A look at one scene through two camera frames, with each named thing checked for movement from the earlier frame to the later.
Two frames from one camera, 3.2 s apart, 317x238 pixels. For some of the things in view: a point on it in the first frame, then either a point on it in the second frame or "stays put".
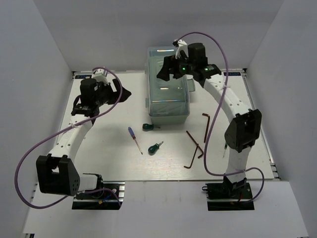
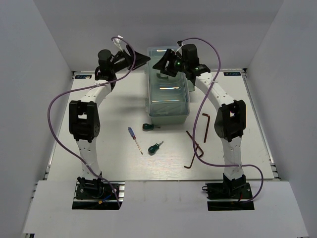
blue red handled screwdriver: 132,135 stays put
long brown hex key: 205,114 stays put
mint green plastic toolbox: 169,102 stays put
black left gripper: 101,85 -> 140,59
